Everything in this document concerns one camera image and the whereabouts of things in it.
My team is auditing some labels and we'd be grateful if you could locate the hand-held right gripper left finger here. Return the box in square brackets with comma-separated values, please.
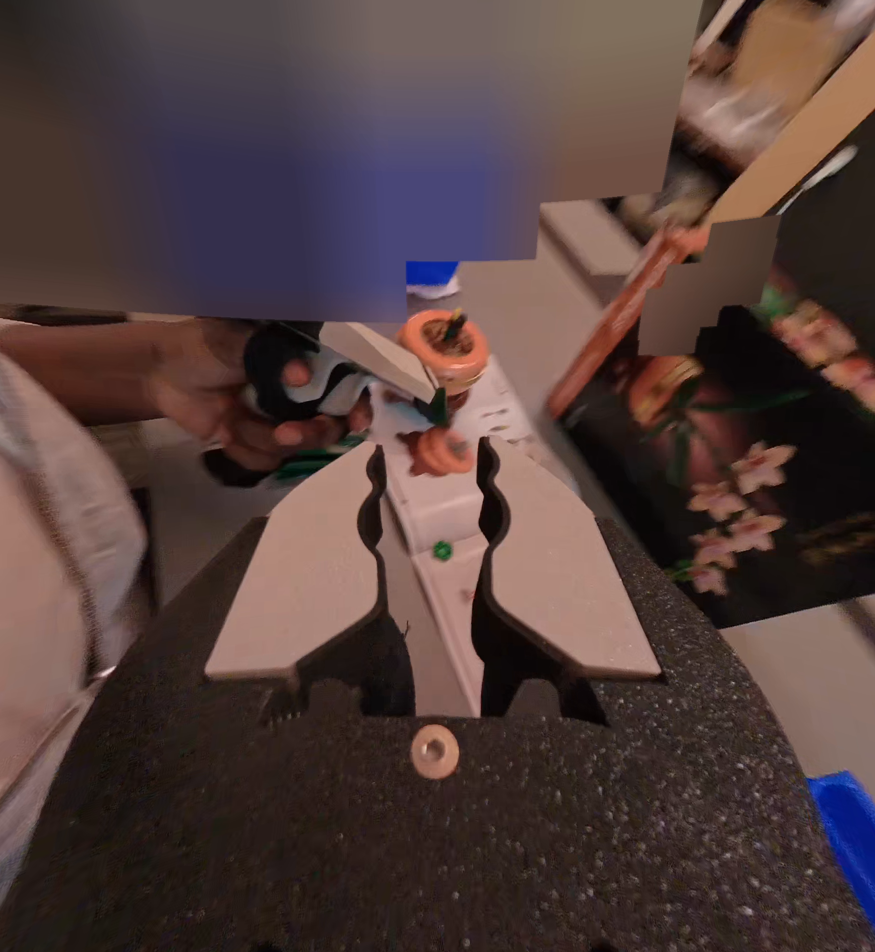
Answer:
[204, 443, 389, 681]

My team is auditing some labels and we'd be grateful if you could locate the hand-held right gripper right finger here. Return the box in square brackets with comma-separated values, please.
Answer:
[473, 437, 666, 682]

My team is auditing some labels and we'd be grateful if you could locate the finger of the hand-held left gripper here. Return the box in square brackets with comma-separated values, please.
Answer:
[318, 323, 442, 407]

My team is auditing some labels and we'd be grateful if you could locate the orange brick flower pot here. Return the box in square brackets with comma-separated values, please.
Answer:
[396, 308, 492, 410]

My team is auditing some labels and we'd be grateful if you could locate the small orange round brick piece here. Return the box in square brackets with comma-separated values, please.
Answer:
[406, 427, 476, 478]

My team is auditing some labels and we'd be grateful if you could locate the person's left forearm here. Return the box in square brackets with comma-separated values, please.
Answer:
[0, 320, 178, 428]

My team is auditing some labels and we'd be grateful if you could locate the person's left hand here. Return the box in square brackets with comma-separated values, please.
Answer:
[147, 320, 376, 471]

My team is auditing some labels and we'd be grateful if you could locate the white instruction booklet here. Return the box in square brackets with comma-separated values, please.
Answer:
[374, 357, 580, 716]

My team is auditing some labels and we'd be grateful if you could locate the black orchid toy box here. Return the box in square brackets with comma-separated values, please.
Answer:
[548, 223, 875, 630]

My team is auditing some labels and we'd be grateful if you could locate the person's white shirt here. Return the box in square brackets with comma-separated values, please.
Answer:
[0, 301, 150, 952]

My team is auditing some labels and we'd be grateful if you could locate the blue plastic bin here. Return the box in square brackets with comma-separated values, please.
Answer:
[806, 770, 875, 952]

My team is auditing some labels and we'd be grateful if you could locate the black divider board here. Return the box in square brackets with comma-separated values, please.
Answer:
[709, 22, 875, 313]

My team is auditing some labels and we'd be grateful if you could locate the white gooseneck microphone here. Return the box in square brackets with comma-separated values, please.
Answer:
[780, 145, 860, 215]

